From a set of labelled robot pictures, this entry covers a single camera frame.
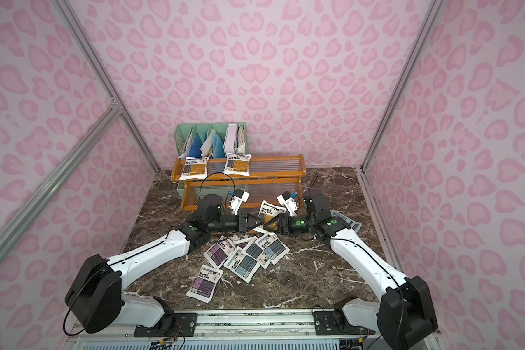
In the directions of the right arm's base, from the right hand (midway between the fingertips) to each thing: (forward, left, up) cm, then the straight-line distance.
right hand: (266, 229), depth 73 cm
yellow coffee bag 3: (+6, -1, +2) cm, 6 cm away
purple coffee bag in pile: (-1, +20, -19) cm, 28 cm away
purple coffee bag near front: (-12, +23, -20) cm, 33 cm away
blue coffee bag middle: (+1, +6, -19) cm, 20 cm away
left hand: (+3, +1, +1) cm, 3 cm away
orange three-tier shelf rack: (+18, -1, +7) cm, 19 cm away
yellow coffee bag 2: (+22, +11, +9) cm, 26 cm away
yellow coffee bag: (+20, +26, +9) cm, 34 cm away
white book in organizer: (+44, +17, +4) cm, 48 cm away
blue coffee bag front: (-5, +10, -20) cm, 23 cm away
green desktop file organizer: (+42, +25, +3) cm, 49 cm away
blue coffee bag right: (+3, -2, -20) cm, 20 cm away
